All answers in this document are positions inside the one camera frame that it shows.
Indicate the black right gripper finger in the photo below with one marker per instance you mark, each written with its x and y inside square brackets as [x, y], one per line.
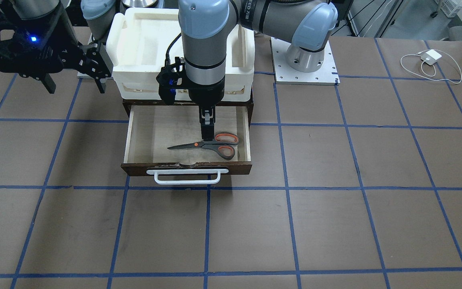
[102, 69]
[48, 83]

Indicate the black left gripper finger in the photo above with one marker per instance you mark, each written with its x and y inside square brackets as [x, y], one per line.
[207, 122]

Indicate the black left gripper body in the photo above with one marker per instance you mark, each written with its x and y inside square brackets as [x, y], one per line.
[204, 94]

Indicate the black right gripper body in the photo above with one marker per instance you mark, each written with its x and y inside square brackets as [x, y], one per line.
[88, 64]

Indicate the orange grey scissors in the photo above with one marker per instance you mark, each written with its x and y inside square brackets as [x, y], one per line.
[222, 144]

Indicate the dark wooden drawer cabinet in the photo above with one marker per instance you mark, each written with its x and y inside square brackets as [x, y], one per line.
[152, 130]

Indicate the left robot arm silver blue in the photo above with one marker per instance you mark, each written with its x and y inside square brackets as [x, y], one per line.
[205, 28]

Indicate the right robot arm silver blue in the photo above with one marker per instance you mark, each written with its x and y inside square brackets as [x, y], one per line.
[98, 14]

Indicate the cream plastic tray box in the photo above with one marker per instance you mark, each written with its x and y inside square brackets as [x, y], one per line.
[137, 43]

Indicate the white charger with cable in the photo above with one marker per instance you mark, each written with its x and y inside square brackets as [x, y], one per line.
[431, 57]

